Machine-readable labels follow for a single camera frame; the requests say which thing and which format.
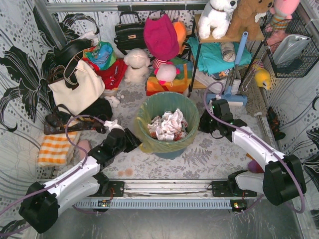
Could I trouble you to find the teal plastic trash bin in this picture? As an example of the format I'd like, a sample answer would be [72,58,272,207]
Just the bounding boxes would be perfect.
[138,91,201,160]

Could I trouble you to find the yellow trash bag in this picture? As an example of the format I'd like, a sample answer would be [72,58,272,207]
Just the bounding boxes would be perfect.
[134,91,201,154]

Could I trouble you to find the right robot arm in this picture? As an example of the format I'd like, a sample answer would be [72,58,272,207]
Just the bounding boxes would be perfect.
[203,99,307,206]

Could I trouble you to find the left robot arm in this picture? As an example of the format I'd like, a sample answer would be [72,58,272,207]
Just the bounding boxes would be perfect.
[18,128,141,234]

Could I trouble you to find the rainbow striped bag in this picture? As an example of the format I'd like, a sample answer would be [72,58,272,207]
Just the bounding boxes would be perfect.
[146,57,193,96]

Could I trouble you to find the crumpled white paper trash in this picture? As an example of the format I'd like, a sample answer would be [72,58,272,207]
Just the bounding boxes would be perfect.
[148,108,188,142]

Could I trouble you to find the cream canvas tote bag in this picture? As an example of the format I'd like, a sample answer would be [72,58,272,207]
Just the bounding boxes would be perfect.
[48,60,105,115]

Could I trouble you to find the blue lint roller mop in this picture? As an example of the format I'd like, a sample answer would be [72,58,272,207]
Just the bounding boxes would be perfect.
[204,31,248,107]

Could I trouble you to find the pink glasses case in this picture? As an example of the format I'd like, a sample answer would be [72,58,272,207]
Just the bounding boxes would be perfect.
[77,140,92,160]

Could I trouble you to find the floral patterned floor mat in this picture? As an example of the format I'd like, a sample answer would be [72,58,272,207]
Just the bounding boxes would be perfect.
[80,82,264,179]

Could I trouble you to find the teal folded cloth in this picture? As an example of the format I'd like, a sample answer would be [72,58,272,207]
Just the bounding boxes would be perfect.
[187,37,252,74]

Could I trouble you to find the yellow plush duck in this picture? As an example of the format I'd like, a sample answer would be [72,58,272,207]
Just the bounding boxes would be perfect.
[252,61,271,90]

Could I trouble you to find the red cloth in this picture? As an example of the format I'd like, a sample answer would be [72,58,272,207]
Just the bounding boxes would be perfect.
[89,58,128,90]

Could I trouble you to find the brown patterned handbag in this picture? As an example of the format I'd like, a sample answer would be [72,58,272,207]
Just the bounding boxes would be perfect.
[43,99,113,135]

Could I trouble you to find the orange checkered towel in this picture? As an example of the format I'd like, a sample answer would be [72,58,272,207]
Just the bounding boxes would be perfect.
[37,133,74,167]

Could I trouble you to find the pink plush pig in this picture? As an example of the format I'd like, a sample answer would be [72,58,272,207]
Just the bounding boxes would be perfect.
[153,58,180,85]

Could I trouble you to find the purple red sock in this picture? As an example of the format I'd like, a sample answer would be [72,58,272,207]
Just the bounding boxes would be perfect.
[246,153,264,173]

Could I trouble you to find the wooden shelf rack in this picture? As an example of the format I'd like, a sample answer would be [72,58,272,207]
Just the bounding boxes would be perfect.
[186,13,266,99]

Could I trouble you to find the white plush lamb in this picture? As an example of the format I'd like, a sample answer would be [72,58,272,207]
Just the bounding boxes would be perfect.
[124,48,151,83]

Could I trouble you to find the colourful printed cloth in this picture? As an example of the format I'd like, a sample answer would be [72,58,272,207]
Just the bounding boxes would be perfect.
[82,41,117,71]

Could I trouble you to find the orange plush toy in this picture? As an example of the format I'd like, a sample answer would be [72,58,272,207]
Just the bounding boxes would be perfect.
[173,21,186,54]

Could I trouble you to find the silver foil pouch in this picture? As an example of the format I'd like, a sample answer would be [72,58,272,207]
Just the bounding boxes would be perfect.
[273,34,311,65]

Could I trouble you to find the brown teddy bear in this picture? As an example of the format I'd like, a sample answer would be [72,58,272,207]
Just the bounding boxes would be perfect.
[226,0,274,40]

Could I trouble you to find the white plush dog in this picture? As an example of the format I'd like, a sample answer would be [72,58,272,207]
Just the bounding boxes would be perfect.
[198,0,238,39]

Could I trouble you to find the black leather handbag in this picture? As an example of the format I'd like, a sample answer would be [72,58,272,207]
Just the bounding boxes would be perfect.
[114,11,147,55]

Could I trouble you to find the pink plush toy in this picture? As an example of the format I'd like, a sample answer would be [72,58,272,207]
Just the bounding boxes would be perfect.
[265,0,300,46]

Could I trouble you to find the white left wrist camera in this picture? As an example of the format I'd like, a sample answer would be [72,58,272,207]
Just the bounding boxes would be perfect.
[103,119,124,132]

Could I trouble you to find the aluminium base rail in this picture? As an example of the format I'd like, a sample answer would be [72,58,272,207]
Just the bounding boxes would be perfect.
[36,178,306,215]

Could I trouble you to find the black wire basket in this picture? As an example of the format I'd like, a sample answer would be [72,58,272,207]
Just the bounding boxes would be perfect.
[260,12,319,78]

